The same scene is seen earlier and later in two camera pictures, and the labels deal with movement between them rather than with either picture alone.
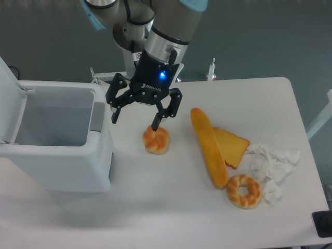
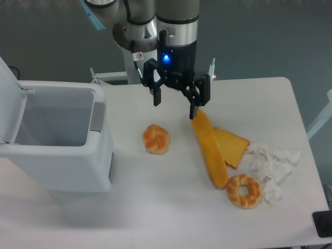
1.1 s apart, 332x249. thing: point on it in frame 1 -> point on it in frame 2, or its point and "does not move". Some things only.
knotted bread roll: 156,142 does not move
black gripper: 152,79 -> 177,64
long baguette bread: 210,151 does not move
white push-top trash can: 59,130 does not move
